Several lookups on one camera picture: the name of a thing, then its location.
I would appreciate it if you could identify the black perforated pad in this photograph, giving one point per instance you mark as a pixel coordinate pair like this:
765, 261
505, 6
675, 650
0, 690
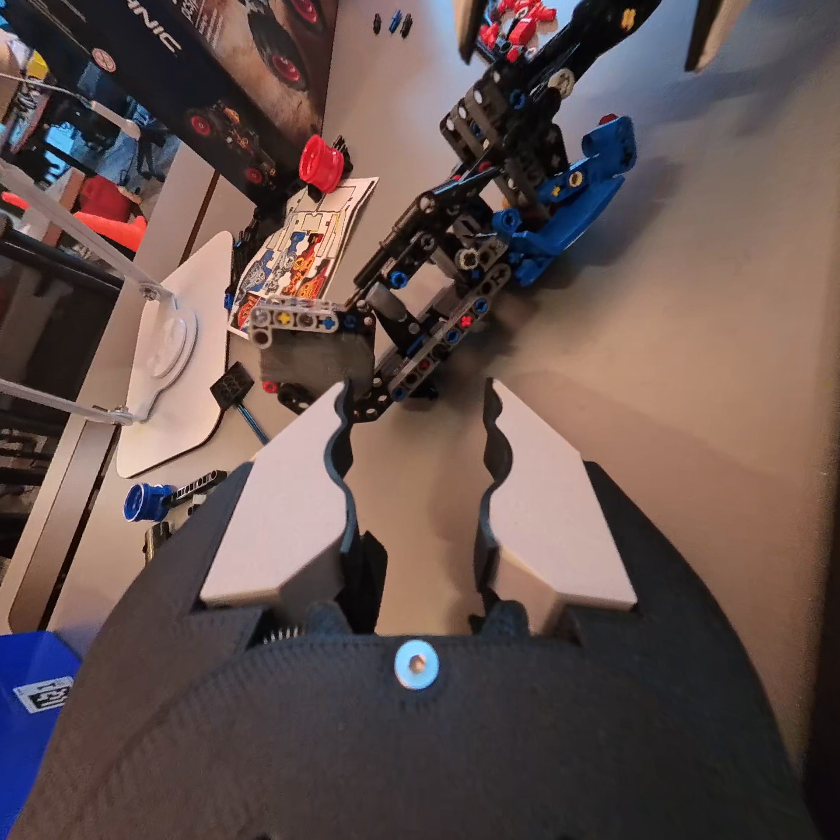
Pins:
830, 787

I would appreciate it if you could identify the pile of small toy pins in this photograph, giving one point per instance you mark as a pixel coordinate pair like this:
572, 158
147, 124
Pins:
518, 29

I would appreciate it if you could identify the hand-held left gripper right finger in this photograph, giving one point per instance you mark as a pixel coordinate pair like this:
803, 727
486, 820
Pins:
558, 525

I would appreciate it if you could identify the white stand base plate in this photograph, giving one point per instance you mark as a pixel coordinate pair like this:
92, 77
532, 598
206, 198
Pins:
197, 407

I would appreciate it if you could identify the blue toy wheel hub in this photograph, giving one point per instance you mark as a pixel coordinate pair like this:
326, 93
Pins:
145, 502

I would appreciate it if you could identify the red floor bin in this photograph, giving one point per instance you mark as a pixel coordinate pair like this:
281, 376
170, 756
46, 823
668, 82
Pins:
111, 226

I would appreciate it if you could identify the small grey black pins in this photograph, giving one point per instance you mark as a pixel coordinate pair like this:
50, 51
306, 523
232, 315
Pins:
342, 154

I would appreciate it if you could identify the blue tagged storage bin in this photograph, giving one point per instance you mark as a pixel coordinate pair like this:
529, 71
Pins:
26, 722

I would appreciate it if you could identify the black square grid plate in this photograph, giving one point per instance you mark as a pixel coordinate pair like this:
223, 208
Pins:
231, 386

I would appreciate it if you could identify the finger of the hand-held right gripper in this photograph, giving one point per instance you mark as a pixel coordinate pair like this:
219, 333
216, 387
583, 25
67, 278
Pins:
471, 26
712, 26

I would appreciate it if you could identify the grey desk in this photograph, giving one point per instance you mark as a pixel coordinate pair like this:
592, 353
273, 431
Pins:
656, 361

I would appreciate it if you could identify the red toy wheel hub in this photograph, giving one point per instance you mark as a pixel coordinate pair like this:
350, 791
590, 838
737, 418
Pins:
320, 164

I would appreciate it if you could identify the small dark pins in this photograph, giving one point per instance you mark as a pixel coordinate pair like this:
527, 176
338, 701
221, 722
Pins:
392, 22

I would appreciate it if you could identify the black toy set box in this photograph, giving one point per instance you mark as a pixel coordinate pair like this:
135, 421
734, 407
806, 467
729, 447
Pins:
197, 65

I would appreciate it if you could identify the black long axle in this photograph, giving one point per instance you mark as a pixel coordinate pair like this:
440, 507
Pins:
253, 425

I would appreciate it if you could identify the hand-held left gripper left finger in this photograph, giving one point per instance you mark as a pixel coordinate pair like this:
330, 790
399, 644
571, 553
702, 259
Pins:
282, 525

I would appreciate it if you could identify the colourful sticker sheet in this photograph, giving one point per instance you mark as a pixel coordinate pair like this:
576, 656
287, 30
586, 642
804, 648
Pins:
308, 243

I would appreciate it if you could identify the black angled toy panel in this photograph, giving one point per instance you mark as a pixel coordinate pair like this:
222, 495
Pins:
249, 226

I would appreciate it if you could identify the toy car chassis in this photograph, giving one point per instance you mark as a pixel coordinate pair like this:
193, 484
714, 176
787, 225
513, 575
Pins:
518, 144

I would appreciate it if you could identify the white book stand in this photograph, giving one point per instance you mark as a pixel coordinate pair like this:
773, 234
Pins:
164, 341

